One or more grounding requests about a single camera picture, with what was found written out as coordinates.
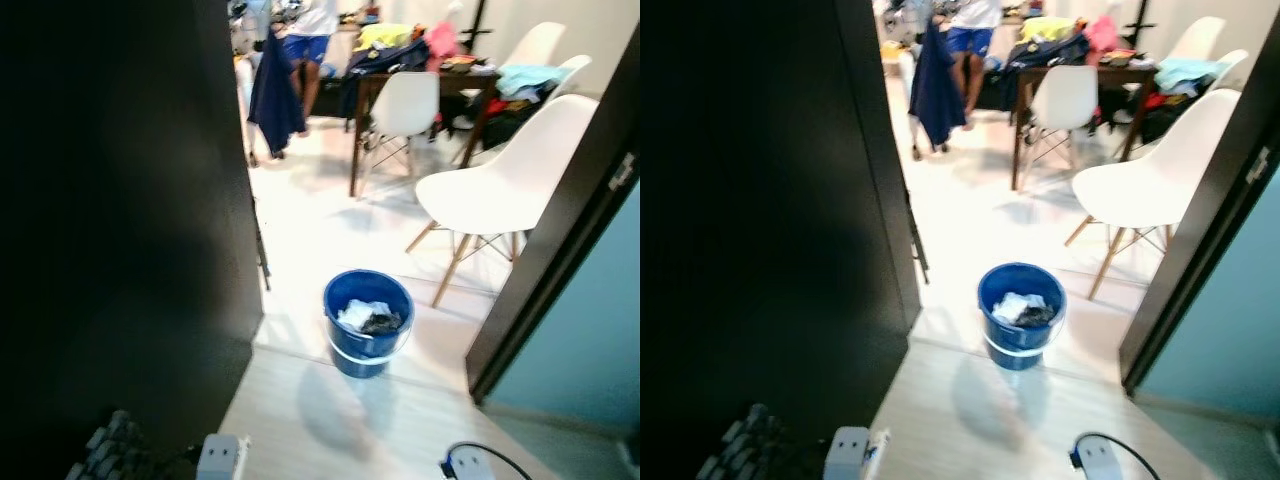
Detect white chair wooden legs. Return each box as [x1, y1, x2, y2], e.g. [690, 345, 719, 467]
[1208, 48, 1253, 96]
[500, 21, 567, 69]
[405, 93, 601, 309]
[1165, 15, 1228, 61]
[1018, 65, 1100, 191]
[1063, 88, 1242, 301]
[545, 54, 594, 101]
[357, 70, 442, 196]

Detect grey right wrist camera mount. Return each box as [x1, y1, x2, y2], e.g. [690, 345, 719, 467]
[445, 447, 498, 480]
[1075, 437, 1128, 480]

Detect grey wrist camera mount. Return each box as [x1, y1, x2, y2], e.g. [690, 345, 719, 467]
[824, 426, 893, 480]
[1075, 437, 1128, 480]
[196, 433, 250, 480]
[445, 447, 498, 480]

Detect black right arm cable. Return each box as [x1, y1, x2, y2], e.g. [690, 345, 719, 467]
[441, 441, 536, 480]
[1070, 431, 1166, 480]

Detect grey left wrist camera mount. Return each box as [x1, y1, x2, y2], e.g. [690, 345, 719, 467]
[196, 433, 250, 480]
[824, 426, 893, 480]

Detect hanging navy garment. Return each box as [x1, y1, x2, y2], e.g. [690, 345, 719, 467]
[247, 28, 307, 159]
[908, 20, 968, 161]

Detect dark door frame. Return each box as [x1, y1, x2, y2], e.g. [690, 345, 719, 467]
[1118, 8, 1280, 396]
[465, 28, 641, 403]

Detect white crumpled paper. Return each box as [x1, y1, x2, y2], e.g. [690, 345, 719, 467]
[337, 298, 391, 331]
[990, 292, 1046, 324]

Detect black stand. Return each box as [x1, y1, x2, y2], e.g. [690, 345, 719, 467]
[1122, 0, 1153, 51]
[460, 0, 493, 56]

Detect pink garment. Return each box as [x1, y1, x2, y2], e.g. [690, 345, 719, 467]
[1085, 12, 1122, 56]
[424, 20, 461, 61]

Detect teal cloth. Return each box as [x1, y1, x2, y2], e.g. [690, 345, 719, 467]
[1154, 57, 1227, 96]
[496, 63, 568, 101]

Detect person in blue shorts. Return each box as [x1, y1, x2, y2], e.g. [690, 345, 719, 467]
[270, 0, 341, 126]
[938, 0, 1003, 131]

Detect dark wooden table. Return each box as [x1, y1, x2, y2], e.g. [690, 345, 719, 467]
[348, 62, 521, 199]
[1010, 58, 1166, 193]

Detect blue plastic bucket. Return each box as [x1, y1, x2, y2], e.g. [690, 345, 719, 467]
[322, 269, 416, 379]
[977, 262, 1068, 372]

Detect yellow garment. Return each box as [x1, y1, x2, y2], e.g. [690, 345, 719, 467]
[355, 22, 414, 53]
[1018, 15, 1077, 44]

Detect dark wardrobe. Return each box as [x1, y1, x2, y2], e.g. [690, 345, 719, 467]
[640, 0, 929, 480]
[0, 0, 271, 480]

